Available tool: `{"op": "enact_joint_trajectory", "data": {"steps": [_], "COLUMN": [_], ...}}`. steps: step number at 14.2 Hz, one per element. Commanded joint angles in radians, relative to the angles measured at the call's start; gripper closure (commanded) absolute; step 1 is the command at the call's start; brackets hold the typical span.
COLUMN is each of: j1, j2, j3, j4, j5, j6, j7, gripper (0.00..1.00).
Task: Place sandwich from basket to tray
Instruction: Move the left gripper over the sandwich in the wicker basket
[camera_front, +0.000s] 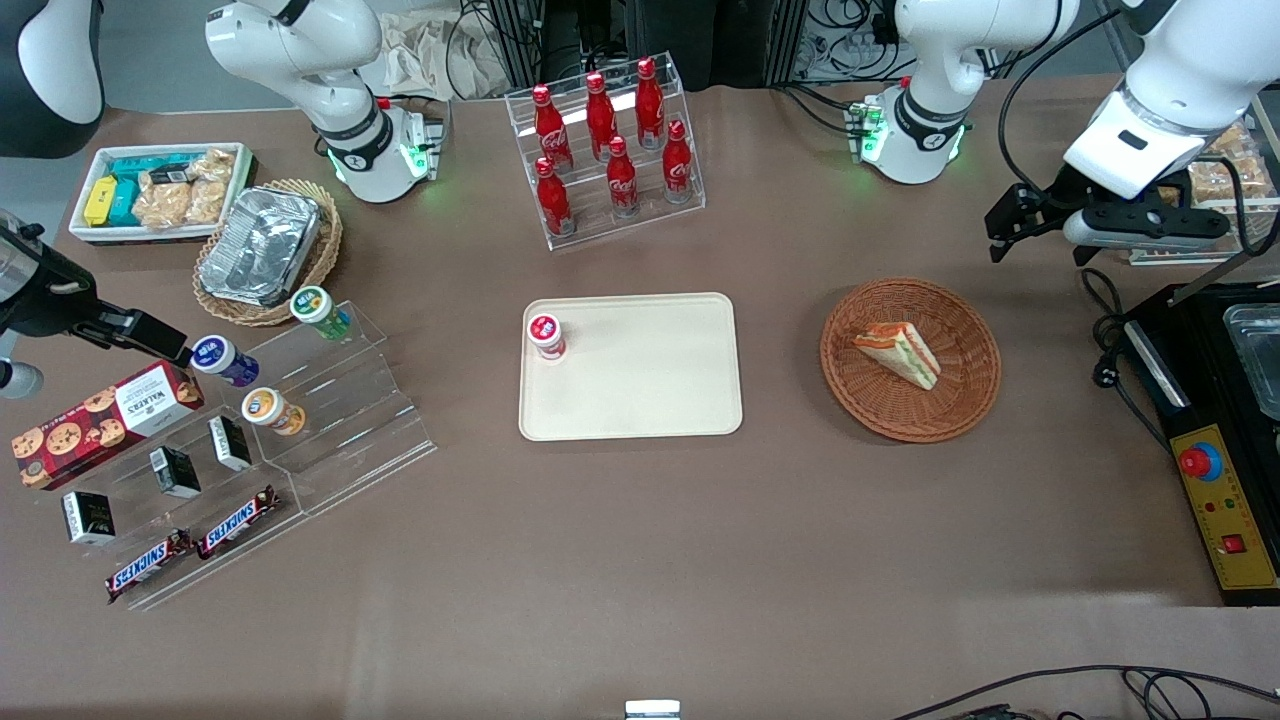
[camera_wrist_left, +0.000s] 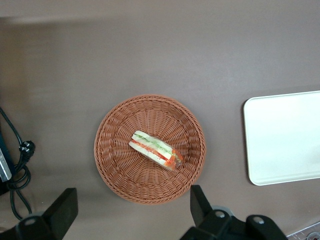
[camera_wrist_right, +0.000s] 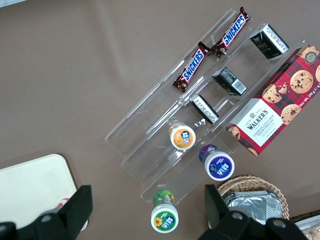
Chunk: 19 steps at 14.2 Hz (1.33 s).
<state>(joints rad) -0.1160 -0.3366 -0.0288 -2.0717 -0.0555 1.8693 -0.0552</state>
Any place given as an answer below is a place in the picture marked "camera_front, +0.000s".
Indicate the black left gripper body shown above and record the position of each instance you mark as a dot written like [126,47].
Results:
[1062,189]

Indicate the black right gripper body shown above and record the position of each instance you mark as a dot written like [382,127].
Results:
[45,297]

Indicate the triangular sandwich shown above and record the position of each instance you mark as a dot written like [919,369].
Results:
[900,352]

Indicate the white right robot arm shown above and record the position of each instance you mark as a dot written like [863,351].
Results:
[300,50]

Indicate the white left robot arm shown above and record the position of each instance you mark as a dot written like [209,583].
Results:
[950,60]

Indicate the round brown wicker basket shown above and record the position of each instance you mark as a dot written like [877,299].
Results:
[960,400]

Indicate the oval light wicker basket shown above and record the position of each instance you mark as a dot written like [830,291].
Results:
[330,250]

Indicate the beige plastic tray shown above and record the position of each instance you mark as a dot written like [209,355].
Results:
[640,380]

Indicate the purple lid cup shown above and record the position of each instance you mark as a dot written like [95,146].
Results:
[222,358]

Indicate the white rectangular bin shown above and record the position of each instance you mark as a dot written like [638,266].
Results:
[85,232]

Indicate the red Walkers cookie box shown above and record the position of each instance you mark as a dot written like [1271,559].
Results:
[100,420]

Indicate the yellow small box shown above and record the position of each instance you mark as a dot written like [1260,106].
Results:
[100,202]

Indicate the small black box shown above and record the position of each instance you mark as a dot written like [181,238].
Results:
[229,443]
[88,518]
[175,472]

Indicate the teal short box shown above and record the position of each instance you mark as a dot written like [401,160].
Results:
[125,205]

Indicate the orange lid cup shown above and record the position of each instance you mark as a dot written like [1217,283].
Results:
[270,410]

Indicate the clear bag of snacks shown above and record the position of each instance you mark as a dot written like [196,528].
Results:
[212,167]
[160,207]
[207,202]

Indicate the silver foil container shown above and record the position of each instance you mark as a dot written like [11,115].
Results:
[260,245]

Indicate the clear acrylic stepped stand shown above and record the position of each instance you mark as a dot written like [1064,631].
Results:
[360,410]
[130,480]

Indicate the green lid cup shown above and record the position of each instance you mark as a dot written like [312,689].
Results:
[318,308]

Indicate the teal long box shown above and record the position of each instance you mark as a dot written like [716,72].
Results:
[150,165]

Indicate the bagged pastry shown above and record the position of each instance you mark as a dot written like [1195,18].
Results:
[1240,182]
[1232,142]

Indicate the grey metal bar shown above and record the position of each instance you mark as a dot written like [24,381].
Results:
[1225,272]

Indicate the Snickers bar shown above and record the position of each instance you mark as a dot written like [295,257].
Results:
[148,567]
[238,522]

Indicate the steel pan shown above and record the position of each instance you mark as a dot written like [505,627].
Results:
[1260,350]

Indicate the red cola bottle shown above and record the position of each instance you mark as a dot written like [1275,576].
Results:
[551,130]
[650,105]
[601,115]
[622,180]
[553,200]
[677,165]

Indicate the black appliance with yellow panel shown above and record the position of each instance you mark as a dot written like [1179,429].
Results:
[1225,500]

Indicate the red lid cup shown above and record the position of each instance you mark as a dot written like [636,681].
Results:
[545,332]

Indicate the crumpled beige paper bag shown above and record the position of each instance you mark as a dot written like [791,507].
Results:
[420,55]

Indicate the clear acrylic bottle rack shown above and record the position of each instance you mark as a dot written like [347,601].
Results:
[600,235]

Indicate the small white block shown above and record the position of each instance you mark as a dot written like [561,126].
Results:
[652,710]

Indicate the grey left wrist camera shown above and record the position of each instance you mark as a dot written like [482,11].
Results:
[1140,228]

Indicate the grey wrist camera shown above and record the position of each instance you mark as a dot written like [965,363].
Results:
[18,380]
[1140,228]

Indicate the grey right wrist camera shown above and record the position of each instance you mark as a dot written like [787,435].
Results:
[18,380]

